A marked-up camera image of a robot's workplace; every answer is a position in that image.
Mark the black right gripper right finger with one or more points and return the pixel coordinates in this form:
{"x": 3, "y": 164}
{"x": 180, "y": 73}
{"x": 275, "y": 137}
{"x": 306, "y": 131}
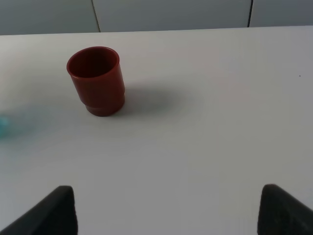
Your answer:
{"x": 282, "y": 214}

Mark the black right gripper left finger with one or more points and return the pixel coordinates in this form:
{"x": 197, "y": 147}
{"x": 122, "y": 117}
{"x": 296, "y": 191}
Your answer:
{"x": 54, "y": 215}

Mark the teal translucent plastic cup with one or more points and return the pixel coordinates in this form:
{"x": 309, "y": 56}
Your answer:
{"x": 4, "y": 125}

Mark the red plastic cup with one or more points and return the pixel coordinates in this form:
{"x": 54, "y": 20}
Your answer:
{"x": 97, "y": 77}

